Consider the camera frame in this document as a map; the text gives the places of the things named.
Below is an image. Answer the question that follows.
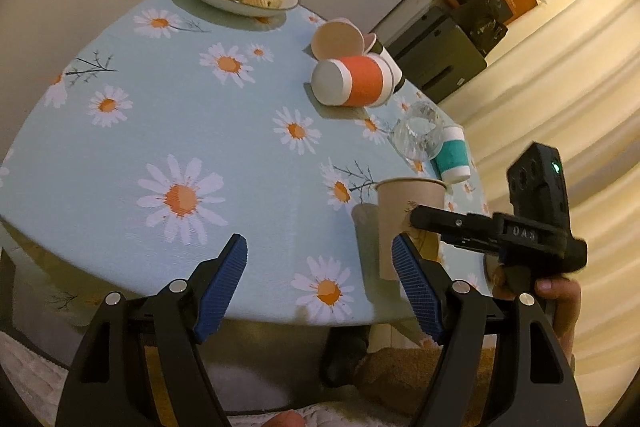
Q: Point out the plain brown paper cup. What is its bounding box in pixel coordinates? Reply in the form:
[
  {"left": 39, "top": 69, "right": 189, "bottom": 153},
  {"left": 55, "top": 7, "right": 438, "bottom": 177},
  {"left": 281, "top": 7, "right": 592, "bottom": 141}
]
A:
[{"left": 375, "top": 178, "right": 446, "bottom": 281}]

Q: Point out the teal banded paper cup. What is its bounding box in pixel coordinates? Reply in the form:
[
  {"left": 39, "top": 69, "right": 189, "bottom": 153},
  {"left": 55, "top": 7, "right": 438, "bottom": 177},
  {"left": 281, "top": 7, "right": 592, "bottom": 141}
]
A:
[{"left": 432, "top": 126, "right": 471, "bottom": 185}]

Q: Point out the clear glass cup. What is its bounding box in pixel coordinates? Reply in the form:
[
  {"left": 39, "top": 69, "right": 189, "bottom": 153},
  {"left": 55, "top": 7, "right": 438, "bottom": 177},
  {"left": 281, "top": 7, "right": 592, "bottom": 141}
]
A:
[{"left": 392, "top": 100, "right": 444, "bottom": 161}]

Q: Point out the black banded paper cup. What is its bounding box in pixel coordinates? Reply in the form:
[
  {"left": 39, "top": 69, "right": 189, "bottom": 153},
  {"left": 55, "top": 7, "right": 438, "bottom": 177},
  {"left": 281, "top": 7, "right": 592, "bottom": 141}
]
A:
[{"left": 371, "top": 40, "right": 406, "bottom": 93}]

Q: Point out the orange banded paper cup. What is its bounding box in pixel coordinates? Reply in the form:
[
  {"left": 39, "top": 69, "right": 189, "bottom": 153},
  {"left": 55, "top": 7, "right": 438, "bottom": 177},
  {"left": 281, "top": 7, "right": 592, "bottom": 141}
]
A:
[{"left": 311, "top": 54, "right": 396, "bottom": 107}]

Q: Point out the pink paper cup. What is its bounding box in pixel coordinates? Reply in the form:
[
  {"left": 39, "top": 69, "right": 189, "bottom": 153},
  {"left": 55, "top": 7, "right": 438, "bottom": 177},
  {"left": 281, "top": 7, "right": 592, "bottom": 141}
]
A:
[{"left": 310, "top": 17, "right": 378, "bottom": 61}]

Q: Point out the person's right hand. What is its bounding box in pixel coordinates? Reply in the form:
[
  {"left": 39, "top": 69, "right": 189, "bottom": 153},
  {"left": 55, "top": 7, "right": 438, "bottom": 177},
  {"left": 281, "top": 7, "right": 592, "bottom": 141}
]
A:
[{"left": 492, "top": 265, "right": 582, "bottom": 362}]

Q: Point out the cream curtain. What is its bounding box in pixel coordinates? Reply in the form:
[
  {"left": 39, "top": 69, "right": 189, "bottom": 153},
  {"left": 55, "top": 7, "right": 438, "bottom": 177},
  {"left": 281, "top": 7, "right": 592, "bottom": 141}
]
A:
[{"left": 442, "top": 0, "right": 639, "bottom": 423}]

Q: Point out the dark grey suitcase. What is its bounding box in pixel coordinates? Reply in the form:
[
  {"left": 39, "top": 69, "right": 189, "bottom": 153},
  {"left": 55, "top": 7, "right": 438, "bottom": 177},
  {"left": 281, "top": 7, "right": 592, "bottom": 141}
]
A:
[{"left": 373, "top": 0, "right": 487, "bottom": 103}]

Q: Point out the blue daisy tablecloth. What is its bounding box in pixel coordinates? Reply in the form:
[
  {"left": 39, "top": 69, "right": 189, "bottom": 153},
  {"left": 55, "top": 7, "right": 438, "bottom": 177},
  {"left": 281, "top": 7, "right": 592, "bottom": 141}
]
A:
[{"left": 0, "top": 0, "right": 494, "bottom": 327}]

